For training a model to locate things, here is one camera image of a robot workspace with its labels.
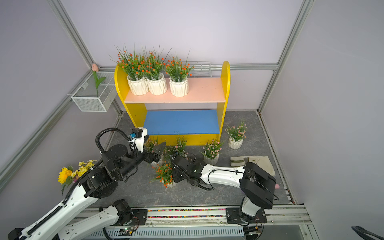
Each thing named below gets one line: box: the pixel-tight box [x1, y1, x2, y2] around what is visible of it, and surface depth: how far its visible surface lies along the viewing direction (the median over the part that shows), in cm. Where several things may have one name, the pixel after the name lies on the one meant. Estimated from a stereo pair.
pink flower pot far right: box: [225, 119, 248, 150], surface depth 94 cm
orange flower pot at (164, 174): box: [149, 161, 176, 188], surface depth 74 cm
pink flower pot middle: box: [171, 136, 189, 160], surface depth 88 cm
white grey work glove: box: [230, 155, 276, 176], surface depth 95 cm
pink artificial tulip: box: [91, 63, 106, 98], surface depth 92 cm
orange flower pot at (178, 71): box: [165, 48, 197, 98], surface depth 68 cm
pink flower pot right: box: [199, 139, 224, 165], surface depth 85 cm
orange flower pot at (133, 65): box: [109, 43, 149, 96], surface depth 68 cm
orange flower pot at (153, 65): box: [140, 44, 173, 96], surface depth 69 cm
